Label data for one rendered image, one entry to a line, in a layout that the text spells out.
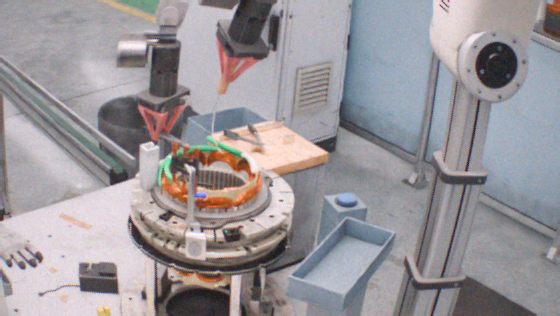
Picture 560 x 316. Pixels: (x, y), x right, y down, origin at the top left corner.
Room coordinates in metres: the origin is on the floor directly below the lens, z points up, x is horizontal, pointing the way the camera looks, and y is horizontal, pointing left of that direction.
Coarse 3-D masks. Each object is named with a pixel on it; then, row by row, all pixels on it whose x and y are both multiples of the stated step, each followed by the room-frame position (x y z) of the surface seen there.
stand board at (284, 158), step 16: (240, 128) 1.67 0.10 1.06; (208, 144) 1.61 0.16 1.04; (240, 144) 1.58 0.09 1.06; (272, 144) 1.60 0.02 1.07; (288, 144) 1.60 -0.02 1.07; (304, 144) 1.61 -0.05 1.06; (256, 160) 1.51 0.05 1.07; (272, 160) 1.52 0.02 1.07; (288, 160) 1.52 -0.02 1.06; (304, 160) 1.54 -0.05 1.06; (320, 160) 1.57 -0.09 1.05
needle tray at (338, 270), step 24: (336, 240) 1.26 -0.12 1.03; (360, 240) 1.28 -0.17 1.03; (384, 240) 1.27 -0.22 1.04; (312, 264) 1.17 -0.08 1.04; (336, 264) 1.19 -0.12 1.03; (360, 264) 1.20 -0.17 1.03; (288, 288) 1.08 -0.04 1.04; (312, 288) 1.06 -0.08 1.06; (336, 288) 1.11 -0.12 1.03; (360, 288) 1.11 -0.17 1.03; (312, 312) 1.14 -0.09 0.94; (336, 312) 1.04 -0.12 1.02; (360, 312) 1.20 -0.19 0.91
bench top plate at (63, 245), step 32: (96, 192) 1.78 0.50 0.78; (128, 192) 1.80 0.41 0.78; (32, 224) 1.55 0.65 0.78; (64, 224) 1.58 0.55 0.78; (96, 224) 1.61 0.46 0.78; (0, 256) 1.37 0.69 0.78; (32, 256) 1.41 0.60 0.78; (64, 256) 1.43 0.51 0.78; (96, 256) 1.46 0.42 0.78; (128, 256) 1.49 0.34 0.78; (32, 288) 1.27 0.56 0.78; (64, 288) 1.30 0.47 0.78
